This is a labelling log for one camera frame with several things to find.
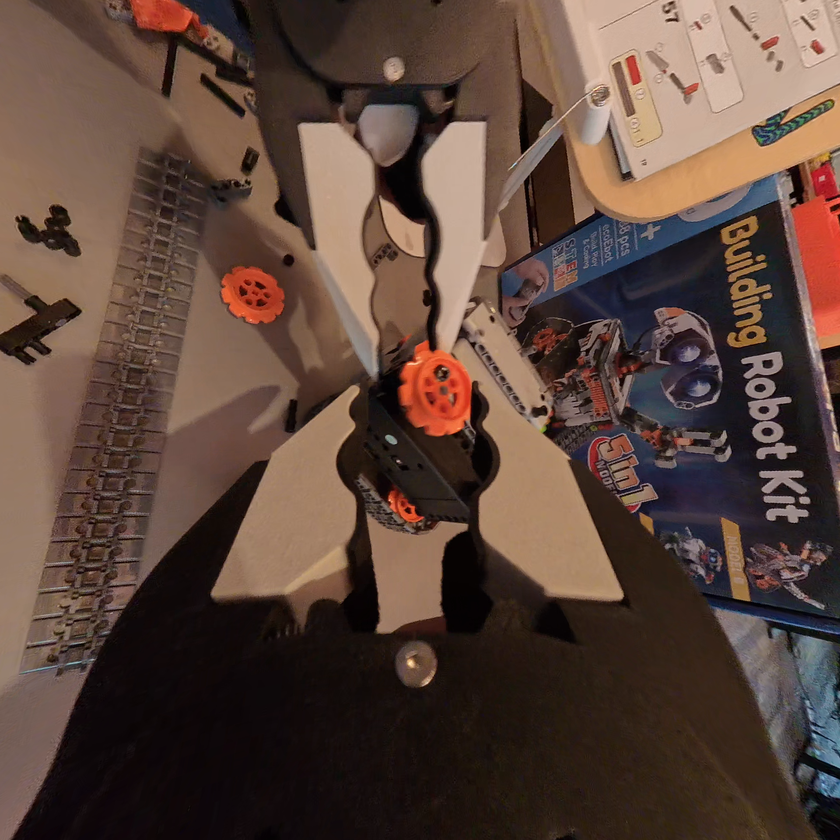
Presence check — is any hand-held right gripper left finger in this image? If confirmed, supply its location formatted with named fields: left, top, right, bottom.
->
left=210, top=385, right=382, bottom=628

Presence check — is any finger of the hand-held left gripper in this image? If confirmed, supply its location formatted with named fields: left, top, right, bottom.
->
left=296, top=121, right=395, bottom=379
left=414, top=119, right=506, bottom=355

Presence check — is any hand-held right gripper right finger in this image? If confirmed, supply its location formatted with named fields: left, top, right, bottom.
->
left=444, top=392, right=626, bottom=628

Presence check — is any grey toy robot vehicle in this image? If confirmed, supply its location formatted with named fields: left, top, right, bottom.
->
left=355, top=300, right=552, bottom=532

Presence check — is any orange toy piece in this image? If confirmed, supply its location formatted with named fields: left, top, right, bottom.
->
left=129, top=0, right=200, bottom=36

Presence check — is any orange gear wheel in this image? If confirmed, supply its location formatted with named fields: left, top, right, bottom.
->
left=220, top=266, right=287, bottom=324

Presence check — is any wooden desk riser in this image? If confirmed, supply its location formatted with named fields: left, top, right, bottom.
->
left=562, top=0, right=840, bottom=224

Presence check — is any black axle rod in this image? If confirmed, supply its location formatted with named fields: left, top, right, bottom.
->
left=161, top=37, right=250, bottom=119

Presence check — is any robot kit box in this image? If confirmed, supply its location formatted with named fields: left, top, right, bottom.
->
left=499, top=197, right=840, bottom=620

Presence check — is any instruction booklet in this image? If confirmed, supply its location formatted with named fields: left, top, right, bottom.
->
left=558, top=0, right=840, bottom=182

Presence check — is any black lever with grey axle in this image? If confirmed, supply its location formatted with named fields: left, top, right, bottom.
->
left=0, top=273, right=82, bottom=364

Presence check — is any red container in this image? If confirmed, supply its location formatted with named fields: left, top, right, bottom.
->
left=788, top=155, right=840, bottom=349

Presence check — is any grey track chain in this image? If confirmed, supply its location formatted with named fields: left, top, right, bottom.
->
left=20, top=147, right=211, bottom=677

